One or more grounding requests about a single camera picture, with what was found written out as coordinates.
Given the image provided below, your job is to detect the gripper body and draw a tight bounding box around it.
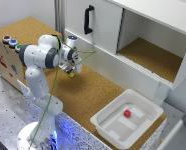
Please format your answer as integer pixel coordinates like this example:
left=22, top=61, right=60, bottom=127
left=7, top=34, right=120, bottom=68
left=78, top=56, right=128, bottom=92
left=59, top=54, right=83, bottom=75

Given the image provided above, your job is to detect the pink block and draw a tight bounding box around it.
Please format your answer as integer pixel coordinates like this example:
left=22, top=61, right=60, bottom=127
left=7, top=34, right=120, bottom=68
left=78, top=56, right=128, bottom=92
left=123, top=109, right=132, bottom=118

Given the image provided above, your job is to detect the white sliding door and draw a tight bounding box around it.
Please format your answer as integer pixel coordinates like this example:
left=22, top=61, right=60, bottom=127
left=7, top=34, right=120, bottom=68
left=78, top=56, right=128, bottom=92
left=65, top=0, right=124, bottom=55

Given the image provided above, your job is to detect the green button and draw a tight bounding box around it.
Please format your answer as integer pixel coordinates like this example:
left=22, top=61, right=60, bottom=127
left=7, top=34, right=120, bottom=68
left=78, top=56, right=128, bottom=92
left=14, top=44, right=25, bottom=54

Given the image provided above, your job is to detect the blue button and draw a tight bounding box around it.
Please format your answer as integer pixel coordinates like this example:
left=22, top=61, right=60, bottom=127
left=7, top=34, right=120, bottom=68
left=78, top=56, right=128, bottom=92
left=8, top=38, right=19, bottom=49

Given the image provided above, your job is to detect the red button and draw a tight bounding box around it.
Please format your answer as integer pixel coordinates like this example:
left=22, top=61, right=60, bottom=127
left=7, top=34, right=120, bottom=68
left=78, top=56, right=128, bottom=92
left=2, top=35, right=12, bottom=45

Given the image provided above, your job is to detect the white plastic box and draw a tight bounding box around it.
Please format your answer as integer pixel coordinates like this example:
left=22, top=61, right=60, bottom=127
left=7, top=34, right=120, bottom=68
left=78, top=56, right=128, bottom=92
left=89, top=88, right=164, bottom=150

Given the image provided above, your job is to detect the white cabinet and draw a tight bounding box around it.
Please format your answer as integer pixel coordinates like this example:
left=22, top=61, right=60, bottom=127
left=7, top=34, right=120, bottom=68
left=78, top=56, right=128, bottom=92
left=63, top=0, right=186, bottom=107

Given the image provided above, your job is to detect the green cable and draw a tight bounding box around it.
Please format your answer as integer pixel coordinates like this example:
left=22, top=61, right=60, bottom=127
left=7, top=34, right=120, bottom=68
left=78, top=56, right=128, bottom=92
left=27, top=35, right=97, bottom=150

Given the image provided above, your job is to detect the black door handle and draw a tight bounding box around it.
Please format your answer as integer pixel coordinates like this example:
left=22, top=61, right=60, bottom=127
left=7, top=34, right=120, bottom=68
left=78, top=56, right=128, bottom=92
left=83, top=4, right=95, bottom=35

